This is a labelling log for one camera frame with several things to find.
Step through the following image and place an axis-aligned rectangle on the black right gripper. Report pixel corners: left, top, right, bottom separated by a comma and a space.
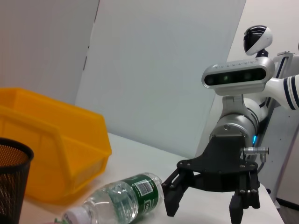
161, 134, 261, 224

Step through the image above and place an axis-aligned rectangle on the clear green-label water bottle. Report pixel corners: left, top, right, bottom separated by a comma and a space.
63, 172, 165, 224

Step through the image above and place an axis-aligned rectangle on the black mesh pen cup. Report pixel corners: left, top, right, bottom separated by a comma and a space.
0, 137, 35, 224

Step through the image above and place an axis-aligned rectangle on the white humanoid robot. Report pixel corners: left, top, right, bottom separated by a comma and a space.
256, 50, 299, 208

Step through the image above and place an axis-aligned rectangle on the black white robot head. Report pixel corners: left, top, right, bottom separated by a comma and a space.
242, 25, 274, 58

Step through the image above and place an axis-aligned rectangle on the yellow plastic bin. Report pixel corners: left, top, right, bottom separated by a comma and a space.
0, 87, 113, 206

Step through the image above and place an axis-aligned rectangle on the right gripper cable with plug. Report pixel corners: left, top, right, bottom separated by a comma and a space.
242, 146, 270, 174

